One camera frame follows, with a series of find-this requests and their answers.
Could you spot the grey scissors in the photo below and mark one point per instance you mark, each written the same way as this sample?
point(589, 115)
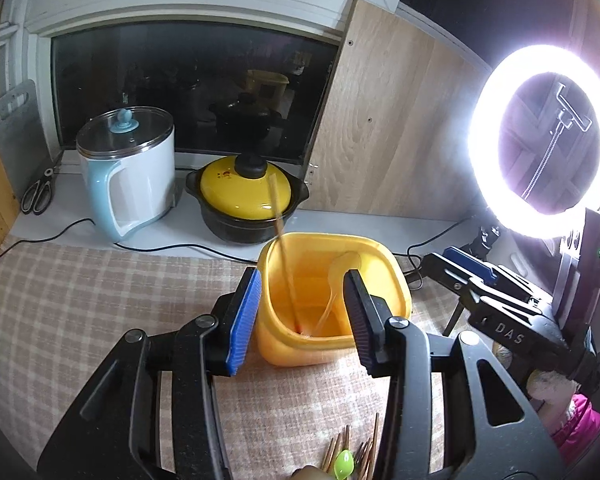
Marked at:
point(49, 171)

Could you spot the grey cutting board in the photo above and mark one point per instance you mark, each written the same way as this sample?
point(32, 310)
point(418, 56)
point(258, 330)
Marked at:
point(15, 135)

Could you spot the checkered tablecloth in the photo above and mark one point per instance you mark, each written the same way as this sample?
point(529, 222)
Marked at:
point(80, 300)

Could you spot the green plastic spoon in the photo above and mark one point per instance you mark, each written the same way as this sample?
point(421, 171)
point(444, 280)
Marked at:
point(343, 462)

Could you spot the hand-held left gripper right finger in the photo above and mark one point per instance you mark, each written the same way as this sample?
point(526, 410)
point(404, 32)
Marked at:
point(358, 325)

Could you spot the white window frame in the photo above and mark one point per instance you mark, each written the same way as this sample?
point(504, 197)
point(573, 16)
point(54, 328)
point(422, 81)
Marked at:
point(180, 5)

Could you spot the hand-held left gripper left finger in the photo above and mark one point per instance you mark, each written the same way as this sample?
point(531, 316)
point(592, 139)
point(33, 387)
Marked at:
point(242, 320)

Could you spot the yellow plastic container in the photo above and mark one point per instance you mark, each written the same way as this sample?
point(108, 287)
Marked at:
point(300, 350)

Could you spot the wooden chopstick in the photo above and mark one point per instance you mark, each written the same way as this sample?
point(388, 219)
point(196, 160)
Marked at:
point(281, 240)

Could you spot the phone holder with gooseneck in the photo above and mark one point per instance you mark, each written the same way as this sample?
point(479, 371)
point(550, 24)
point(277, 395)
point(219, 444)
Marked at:
point(572, 112)

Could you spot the glass lid with blue knob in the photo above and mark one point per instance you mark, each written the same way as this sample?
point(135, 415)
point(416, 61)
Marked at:
point(130, 135)

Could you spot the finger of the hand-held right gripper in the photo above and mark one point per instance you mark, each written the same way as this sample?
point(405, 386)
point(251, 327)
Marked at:
point(472, 262)
point(450, 275)

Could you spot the translucent yellow spoon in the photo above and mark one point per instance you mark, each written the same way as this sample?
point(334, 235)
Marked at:
point(342, 265)

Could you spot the black clay pot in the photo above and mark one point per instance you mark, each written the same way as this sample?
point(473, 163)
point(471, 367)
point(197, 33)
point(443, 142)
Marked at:
point(230, 230)

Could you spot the person's right hand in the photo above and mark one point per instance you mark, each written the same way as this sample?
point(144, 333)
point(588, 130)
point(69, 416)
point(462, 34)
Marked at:
point(550, 385)

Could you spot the bundle of wooden chopsticks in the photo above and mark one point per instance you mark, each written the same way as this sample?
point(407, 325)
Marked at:
point(367, 452)

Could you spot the light wooden panel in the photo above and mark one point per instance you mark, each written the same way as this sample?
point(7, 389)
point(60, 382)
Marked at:
point(390, 125)

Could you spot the yellow pot lid black knob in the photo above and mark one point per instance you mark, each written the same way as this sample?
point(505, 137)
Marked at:
point(230, 190)

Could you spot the white electric cooking pot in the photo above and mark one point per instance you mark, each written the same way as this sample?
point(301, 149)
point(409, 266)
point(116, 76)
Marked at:
point(145, 195)

